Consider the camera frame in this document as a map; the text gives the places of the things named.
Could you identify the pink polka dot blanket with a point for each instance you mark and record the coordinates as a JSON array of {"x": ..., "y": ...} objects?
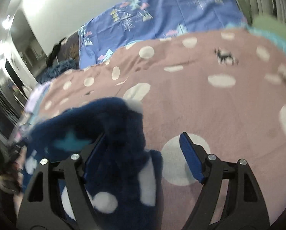
[{"x": 221, "y": 87}]

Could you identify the navy fleece garment white spots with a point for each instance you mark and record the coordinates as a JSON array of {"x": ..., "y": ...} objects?
[{"x": 121, "y": 176}]

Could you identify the blue tree print sheet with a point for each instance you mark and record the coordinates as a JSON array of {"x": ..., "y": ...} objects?
[{"x": 133, "y": 21}]

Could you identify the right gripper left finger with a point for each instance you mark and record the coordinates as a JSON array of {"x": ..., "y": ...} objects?
[{"x": 41, "y": 207}]

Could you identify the dark teal knitted cloth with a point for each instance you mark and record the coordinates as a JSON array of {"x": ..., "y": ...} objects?
[{"x": 52, "y": 72}]

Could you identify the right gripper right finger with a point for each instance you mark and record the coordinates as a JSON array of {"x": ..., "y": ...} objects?
[{"x": 230, "y": 197}]

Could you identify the green pillow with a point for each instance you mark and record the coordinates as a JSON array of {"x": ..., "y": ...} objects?
[{"x": 271, "y": 24}]

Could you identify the lilac folded cloth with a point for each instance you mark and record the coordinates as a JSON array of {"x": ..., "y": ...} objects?
[{"x": 36, "y": 97}]

